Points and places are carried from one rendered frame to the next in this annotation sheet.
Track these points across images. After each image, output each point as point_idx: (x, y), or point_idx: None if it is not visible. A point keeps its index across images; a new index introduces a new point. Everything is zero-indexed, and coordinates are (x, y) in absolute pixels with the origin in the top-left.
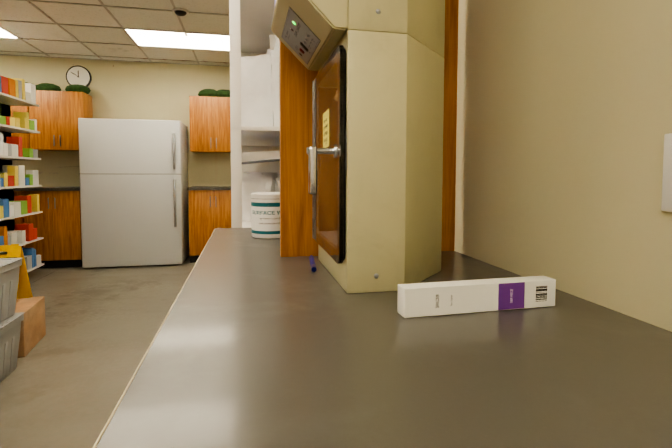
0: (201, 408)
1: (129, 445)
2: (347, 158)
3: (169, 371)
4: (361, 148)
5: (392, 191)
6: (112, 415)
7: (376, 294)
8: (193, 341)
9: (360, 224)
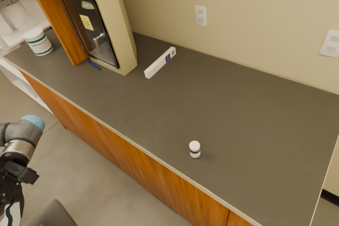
0: (143, 128)
1: (143, 140)
2: (111, 39)
3: (123, 126)
4: (113, 33)
5: (126, 41)
6: (130, 139)
7: (132, 71)
8: (114, 116)
9: (121, 56)
